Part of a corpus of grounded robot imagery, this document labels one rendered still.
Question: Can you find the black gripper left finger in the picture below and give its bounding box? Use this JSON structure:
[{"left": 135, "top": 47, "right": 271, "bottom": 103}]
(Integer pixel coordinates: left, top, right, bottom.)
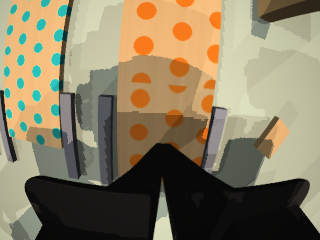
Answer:
[{"left": 24, "top": 144, "right": 164, "bottom": 240}]

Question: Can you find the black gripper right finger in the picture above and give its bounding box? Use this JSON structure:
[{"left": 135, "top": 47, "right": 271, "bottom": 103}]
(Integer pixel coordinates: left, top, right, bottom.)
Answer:
[{"left": 163, "top": 144, "right": 311, "bottom": 240}]

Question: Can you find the orange polka-dotted strip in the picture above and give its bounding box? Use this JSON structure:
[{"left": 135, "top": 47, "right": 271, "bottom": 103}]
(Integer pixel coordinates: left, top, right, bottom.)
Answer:
[{"left": 116, "top": 0, "right": 221, "bottom": 177}]

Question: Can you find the orange strip with teal dots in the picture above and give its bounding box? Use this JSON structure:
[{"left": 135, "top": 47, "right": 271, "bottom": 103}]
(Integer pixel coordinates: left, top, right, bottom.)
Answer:
[{"left": 3, "top": 0, "right": 73, "bottom": 149}]

